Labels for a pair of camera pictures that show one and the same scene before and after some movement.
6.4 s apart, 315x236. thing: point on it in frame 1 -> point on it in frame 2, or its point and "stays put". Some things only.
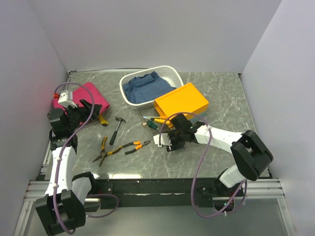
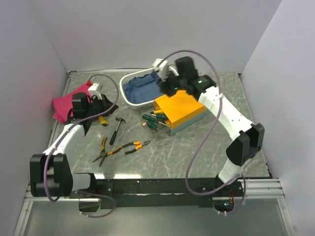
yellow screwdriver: [158, 120] -> [157, 111]
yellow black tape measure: [103, 122] stays put
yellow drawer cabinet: [186, 99] stays put
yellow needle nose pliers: [102, 154] stays put
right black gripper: [173, 146] -> [165, 89]
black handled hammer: [114, 134] stays put
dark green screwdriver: [152, 125] stays put
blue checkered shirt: [146, 88] stays put
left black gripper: [86, 110] -> [106, 104]
